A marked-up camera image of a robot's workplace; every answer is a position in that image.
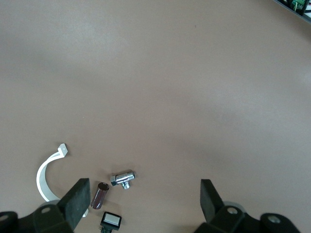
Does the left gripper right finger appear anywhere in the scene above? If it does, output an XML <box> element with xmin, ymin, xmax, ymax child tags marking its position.
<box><xmin>194</xmin><ymin>179</ymin><xmax>302</xmax><ymax>233</ymax></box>

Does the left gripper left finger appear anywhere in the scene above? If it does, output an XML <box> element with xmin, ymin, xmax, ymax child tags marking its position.
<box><xmin>0</xmin><ymin>178</ymin><xmax>91</xmax><ymax>233</ymax></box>

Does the black white square button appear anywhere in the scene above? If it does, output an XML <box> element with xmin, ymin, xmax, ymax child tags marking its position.
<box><xmin>99</xmin><ymin>211</ymin><xmax>122</xmax><ymax>233</ymax></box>

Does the dark brown terminal block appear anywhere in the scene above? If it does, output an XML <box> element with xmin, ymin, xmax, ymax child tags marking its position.
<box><xmin>90</xmin><ymin>182</ymin><xmax>110</xmax><ymax>210</ymax></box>

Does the chrome valve fitting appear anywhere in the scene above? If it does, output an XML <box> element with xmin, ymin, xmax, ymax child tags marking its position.
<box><xmin>110</xmin><ymin>170</ymin><xmax>136</xmax><ymax>190</ymax></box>

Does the white curved plastic bracket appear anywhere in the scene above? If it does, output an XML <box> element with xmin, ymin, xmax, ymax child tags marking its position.
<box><xmin>36</xmin><ymin>143</ymin><xmax>89</xmax><ymax>218</ymax></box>

